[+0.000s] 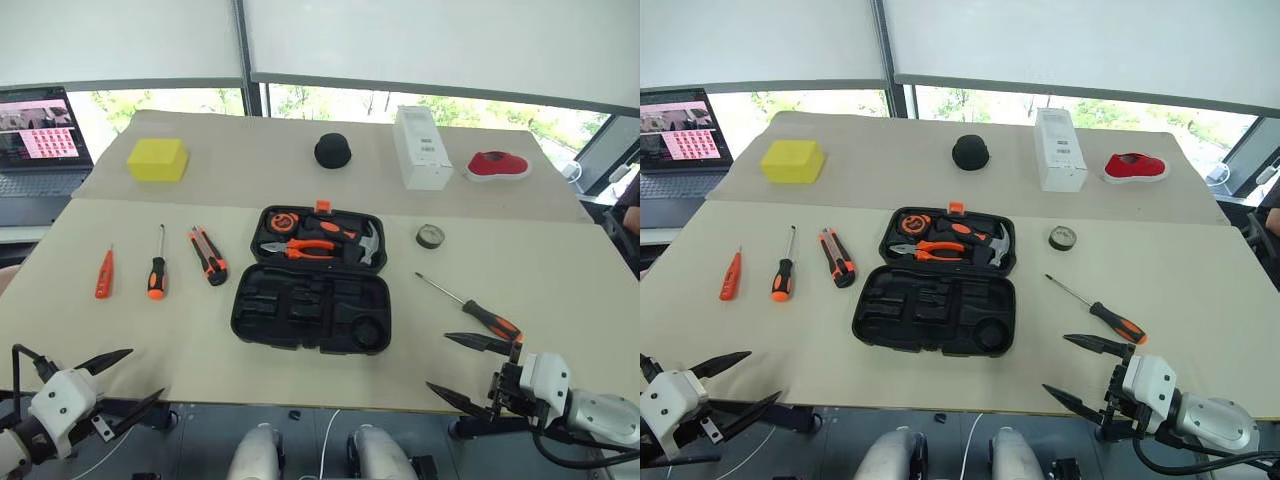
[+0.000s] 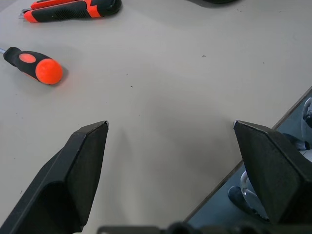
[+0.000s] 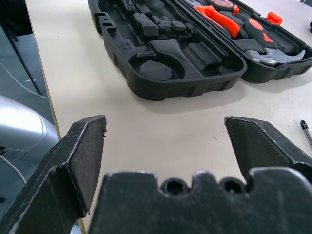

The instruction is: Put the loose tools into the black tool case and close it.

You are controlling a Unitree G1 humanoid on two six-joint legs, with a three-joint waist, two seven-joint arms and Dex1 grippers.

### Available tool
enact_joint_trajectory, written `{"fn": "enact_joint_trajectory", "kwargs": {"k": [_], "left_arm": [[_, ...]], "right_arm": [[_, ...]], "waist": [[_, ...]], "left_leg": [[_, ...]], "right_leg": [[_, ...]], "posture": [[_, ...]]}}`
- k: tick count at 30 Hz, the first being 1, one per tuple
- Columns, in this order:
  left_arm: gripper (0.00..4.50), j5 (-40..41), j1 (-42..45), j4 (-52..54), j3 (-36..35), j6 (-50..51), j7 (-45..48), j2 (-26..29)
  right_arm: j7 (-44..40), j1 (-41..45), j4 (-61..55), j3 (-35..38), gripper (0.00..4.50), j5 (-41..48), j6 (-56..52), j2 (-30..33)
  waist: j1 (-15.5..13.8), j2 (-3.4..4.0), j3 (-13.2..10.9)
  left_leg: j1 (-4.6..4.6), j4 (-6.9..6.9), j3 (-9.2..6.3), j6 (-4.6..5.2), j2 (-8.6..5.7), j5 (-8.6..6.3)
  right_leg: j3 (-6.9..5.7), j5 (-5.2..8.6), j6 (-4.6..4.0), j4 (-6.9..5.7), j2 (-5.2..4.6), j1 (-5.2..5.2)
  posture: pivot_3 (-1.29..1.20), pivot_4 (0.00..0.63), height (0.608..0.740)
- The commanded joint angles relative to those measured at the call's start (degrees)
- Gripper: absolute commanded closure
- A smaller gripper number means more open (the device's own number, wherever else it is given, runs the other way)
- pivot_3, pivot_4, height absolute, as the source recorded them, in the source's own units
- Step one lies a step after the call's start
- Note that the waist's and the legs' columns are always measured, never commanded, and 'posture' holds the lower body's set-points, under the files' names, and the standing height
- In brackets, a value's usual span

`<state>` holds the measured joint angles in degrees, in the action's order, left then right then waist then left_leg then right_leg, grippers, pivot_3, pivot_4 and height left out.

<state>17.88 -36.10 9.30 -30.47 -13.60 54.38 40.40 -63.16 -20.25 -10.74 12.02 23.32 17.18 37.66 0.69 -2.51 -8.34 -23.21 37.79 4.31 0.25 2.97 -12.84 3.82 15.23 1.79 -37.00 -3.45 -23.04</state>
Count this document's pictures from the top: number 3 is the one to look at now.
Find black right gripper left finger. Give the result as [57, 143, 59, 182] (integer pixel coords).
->
[0, 115, 108, 234]

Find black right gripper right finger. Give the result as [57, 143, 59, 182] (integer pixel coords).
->
[224, 116, 312, 183]

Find black orange handled screwdriver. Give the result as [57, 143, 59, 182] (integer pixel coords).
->
[300, 119, 312, 152]

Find black tool case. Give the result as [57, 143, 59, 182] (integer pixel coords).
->
[87, 0, 312, 102]

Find silver rounded robot leg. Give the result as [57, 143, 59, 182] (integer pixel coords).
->
[0, 94, 61, 162]

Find black orange claw hammer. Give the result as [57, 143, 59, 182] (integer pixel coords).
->
[235, 12, 308, 67]

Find black orange tape measure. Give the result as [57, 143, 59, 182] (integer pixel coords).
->
[206, 0, 241, 14]

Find dark stand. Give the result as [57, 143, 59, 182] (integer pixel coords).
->
[0, 0, 48, 98]

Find white cable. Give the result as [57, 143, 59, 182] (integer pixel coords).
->
[0, 155, 27, 185]

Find orange handled pliers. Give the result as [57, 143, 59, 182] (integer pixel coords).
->
[194, 4, 246, 39]

